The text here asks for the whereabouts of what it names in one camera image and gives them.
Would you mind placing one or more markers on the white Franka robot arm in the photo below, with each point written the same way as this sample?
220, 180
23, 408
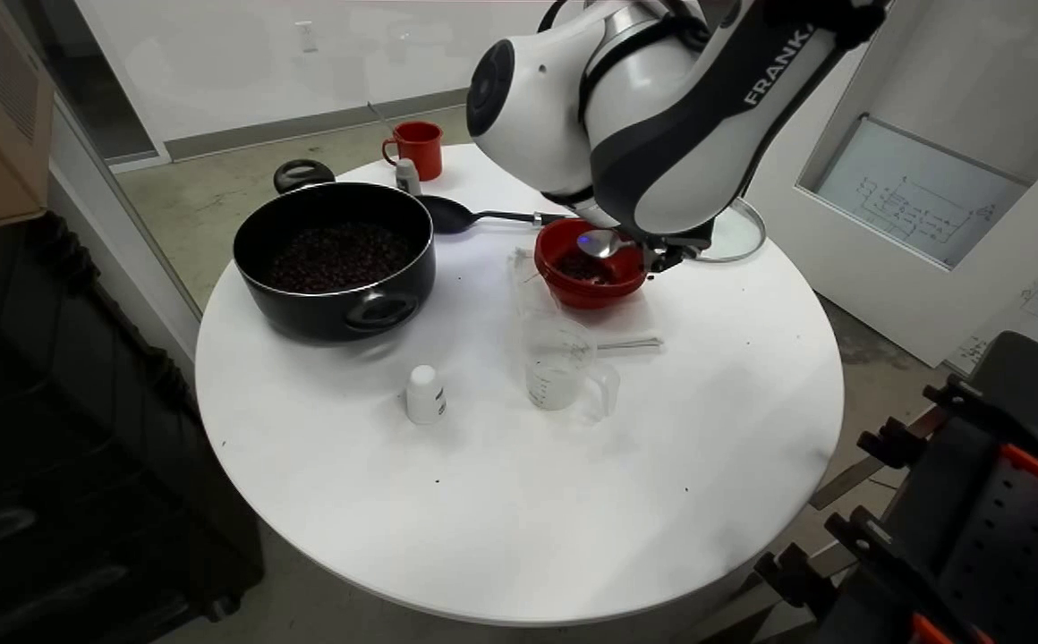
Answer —
663, 109

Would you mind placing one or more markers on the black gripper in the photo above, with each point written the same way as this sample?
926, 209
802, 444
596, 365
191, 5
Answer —
679, 248

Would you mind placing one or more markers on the black orange-tipped clamp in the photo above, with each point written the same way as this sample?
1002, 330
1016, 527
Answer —
878, 558
960, 418

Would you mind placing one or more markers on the small white bottle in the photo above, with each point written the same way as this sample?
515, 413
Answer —
424, 400

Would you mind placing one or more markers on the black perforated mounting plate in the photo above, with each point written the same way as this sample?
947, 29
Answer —
1022, 538

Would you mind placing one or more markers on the white cutting board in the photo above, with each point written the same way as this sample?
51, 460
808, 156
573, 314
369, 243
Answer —
591, 328

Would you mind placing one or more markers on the grey salt shaker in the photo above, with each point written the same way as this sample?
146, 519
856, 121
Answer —
406, 178

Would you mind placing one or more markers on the black cooking pot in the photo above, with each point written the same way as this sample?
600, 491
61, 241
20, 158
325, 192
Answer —
342, 307

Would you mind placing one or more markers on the black serving ladle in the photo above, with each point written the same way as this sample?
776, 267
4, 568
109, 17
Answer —
449, 216

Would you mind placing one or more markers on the door window panel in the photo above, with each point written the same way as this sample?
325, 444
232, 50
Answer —
913, 192

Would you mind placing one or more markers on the red bowl with beans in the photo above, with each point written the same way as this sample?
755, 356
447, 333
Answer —
591, 288

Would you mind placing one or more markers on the clear glass measuring cup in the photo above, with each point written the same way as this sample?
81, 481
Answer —
560, 388

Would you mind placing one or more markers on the glass pot lid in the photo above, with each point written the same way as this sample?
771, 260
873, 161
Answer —
742, 239

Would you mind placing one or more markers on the red cup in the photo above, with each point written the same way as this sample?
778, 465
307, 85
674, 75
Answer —
419, 147

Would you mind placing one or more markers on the black cabinet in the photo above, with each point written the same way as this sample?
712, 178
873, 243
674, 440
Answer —
67, 478

